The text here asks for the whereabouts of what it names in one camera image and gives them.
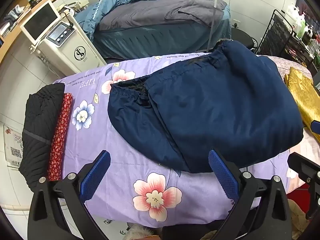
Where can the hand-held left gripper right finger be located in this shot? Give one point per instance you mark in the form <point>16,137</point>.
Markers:
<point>223,175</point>

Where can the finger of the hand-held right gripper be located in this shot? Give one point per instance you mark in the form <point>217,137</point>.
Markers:
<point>315,125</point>
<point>306,167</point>

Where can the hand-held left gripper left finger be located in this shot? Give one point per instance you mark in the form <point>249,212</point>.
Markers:
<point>95,175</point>

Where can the navy blue padded jacket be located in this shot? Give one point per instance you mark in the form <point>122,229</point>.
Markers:
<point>212,105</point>

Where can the purple floral bedsheet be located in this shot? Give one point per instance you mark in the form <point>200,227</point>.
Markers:
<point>120,155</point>

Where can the gold shiny cloth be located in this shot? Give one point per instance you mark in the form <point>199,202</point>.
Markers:
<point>302,92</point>

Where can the brown furry garment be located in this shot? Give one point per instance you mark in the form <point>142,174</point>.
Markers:
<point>298,220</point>

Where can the red floral cloth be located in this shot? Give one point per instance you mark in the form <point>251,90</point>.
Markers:
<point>60,135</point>

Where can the beige fur trim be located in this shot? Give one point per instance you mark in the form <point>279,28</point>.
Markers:
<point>137,232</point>

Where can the black pleated garment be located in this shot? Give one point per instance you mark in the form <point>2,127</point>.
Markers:
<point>37,120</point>

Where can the green bottle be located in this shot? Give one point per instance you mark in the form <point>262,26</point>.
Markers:
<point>301,28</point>

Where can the black round stool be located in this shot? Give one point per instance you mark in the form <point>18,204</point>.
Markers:
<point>243,36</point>

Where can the white bottle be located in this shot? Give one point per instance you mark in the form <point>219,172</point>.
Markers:
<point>293,11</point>

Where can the white beauty machine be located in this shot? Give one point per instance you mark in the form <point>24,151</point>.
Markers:
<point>75,52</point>

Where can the metal pole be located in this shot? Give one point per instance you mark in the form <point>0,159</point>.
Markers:
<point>215,15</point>

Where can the bed with teal skirt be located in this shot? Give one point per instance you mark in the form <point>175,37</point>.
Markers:
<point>150,35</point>

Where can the white framed monitor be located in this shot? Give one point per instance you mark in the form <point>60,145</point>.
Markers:
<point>40,20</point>

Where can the grey blanket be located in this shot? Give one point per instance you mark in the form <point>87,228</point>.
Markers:
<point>197,8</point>

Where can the cream small device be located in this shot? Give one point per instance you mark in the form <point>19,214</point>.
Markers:
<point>78,5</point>

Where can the blue quilt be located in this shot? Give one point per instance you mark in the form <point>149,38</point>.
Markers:
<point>110,2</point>

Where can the folded towels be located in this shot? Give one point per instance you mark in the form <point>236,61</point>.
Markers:
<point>15,12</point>

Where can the paper wall poster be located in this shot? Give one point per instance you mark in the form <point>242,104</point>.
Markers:
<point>13,145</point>

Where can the white wall socket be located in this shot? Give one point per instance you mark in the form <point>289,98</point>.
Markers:
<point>237,23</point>

